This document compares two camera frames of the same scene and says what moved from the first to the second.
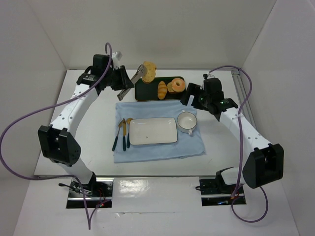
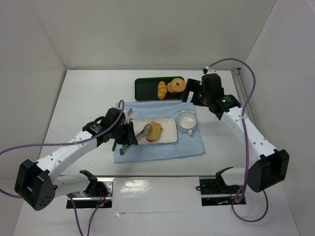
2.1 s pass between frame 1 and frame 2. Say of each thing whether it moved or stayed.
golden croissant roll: stayed
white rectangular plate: stayed
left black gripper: moved
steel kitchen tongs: moved
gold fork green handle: stayed
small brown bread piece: stayed
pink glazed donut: stayed
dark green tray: stayed
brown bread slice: moved
